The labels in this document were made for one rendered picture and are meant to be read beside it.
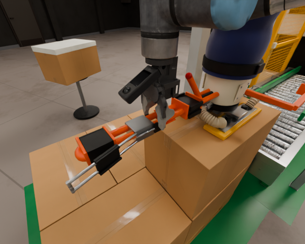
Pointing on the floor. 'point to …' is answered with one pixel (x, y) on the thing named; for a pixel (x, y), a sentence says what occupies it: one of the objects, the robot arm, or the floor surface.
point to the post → (303, 177)
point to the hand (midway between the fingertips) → (152, 121)
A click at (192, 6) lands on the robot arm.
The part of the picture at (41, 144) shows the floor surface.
